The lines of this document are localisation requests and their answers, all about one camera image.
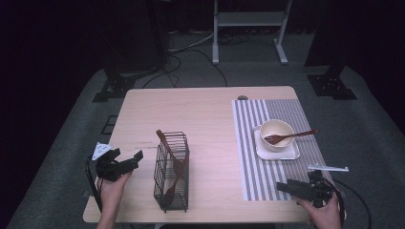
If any person's left hand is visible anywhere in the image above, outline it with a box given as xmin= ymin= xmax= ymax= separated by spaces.
xmin=97 ymin=171 xmax=134 ymax=205

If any cream bowl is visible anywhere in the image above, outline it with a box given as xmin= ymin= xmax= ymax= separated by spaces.
xmin=259 ymin=118 xmax=296 ymax=153

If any black floor cable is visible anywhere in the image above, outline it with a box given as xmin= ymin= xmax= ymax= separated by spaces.
xmin=141 ymin=47 xmax=229 ymax=89

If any black wire rack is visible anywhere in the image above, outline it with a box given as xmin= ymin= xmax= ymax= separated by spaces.
xmin=153 ymin=130 xmax=191 ymax=214

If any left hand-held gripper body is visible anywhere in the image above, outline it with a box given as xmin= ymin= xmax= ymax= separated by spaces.
xmin=91 ymin=141 xmax=136 ymax=183

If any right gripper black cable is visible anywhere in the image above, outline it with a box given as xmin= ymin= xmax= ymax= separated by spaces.
xmin=330 ymin=177 xmax=373 ymax=229

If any person's right hand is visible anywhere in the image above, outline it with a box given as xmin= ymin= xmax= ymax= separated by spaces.
xmin=297 ymin=192 xmax=348 ymax=229

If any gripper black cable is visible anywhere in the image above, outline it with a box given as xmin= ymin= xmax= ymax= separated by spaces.
xmin=330 ymin=177 xmax=373 ymax=229
xmin=84 ymin=156 xmax=104 ymax=214

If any brown wooden spoon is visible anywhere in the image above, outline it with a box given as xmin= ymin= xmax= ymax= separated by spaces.
xmin=155 ymin=129 xmax=189 ymax=179
xmin=264 ymin=129 xmax=319 ymax=145

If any striped woven placemat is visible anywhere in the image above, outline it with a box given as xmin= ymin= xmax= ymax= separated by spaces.
xmin=231 ymin=98 xmax=334 ymax=202

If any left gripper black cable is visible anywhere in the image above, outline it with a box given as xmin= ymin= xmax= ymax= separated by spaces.
xmin=84 ymin=156 xmax=104 ymax=214

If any white metal stand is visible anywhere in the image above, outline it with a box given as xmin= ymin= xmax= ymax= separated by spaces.
xmin=211 ymin=0 xmax=293 ymax=66

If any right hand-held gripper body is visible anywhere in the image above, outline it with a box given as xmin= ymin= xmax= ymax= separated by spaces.
xmin=299 ymin=163 xmax=350 ymax=210

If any white square plate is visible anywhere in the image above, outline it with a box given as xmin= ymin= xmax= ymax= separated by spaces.
xmin=253 ymin=126 xmax=301 ymax=161

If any black stand base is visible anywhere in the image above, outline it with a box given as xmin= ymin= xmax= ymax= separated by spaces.
xmin=92 ymin=66 xmax=137 ymax=103
xmin=307 ymin=65 xmax=357 ymax=101

